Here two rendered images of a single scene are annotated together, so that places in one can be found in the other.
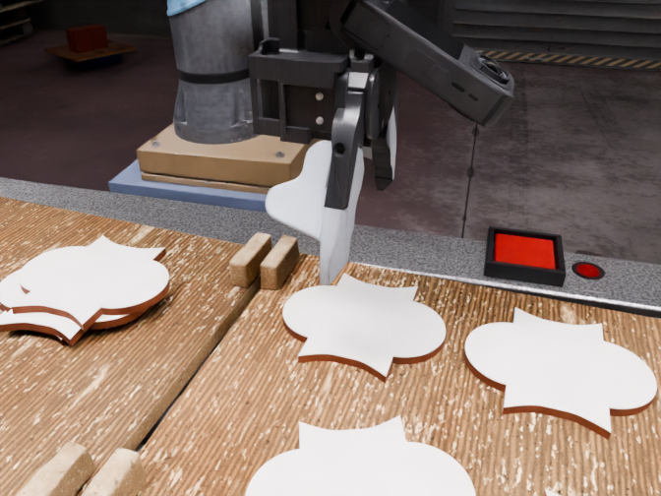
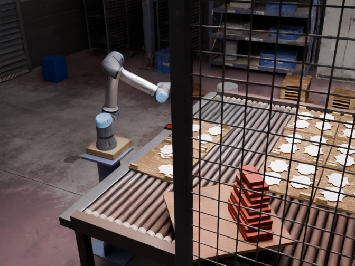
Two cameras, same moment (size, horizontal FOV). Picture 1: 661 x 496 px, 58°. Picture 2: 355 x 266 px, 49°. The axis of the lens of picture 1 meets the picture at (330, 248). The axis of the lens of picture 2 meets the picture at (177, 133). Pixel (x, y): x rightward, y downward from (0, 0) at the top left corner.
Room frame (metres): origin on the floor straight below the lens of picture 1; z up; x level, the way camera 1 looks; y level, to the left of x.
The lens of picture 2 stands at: (-0.15, 2.45, 2.26)
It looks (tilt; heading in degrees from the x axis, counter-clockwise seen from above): 27 degrees down; 283
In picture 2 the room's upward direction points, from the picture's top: 1 degrees counter-clockwise
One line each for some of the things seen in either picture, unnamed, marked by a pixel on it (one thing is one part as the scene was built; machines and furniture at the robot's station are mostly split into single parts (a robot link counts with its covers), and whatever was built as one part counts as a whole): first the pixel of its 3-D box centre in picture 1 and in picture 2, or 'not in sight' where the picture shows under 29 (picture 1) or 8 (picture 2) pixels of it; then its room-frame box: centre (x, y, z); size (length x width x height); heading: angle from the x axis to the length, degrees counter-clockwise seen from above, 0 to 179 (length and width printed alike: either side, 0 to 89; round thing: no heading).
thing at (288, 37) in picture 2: not in sight; (286, 31); (-0.49, -4.62, 0.72); 0.50 x 0.38 x 0.16; 158
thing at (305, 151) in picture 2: not in sight; (303, 144); (-0.46, -0.06, 0.94); 0.41 x 0.35 x 0.04; 74
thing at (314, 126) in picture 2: not in sight; (314, 121); (-0.57, -0.46, 0.94); 0.41 x 0.35 x 0.04; 74
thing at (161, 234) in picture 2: not in sight; (226, 154); (0.05, 0.10, 0.90); 1.95 x 0.05 x 0.05; 75
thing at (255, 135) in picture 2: not in sight; (240, 157); (-0.04, 0.13, 0.90); 1.95 x 0.05 x 0.05; 75
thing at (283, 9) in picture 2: not in sight; (281, 7); (-0.36, -4.59, 1.14); 0.50 x 0.38 x 0.11; 174
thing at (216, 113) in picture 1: (219, 95); (105, 139); (0.90, 0.17, 0.97); 0.15 x 0.15 x 0.10
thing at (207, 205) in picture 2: not in sight; (222, 216); (-0.02, 0.93, 1.03); 0.50 x 0.50 x 0.02; 25
